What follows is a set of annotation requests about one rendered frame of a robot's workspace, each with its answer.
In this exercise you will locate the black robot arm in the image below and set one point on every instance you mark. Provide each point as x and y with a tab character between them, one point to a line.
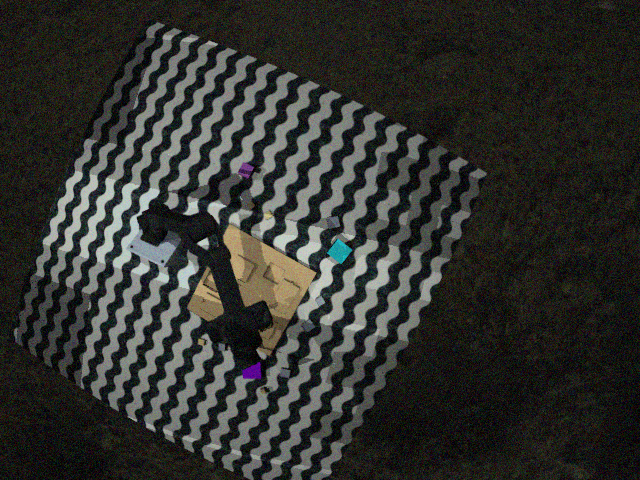
237	325

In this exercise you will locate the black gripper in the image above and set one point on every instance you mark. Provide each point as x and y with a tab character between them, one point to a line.
260	311

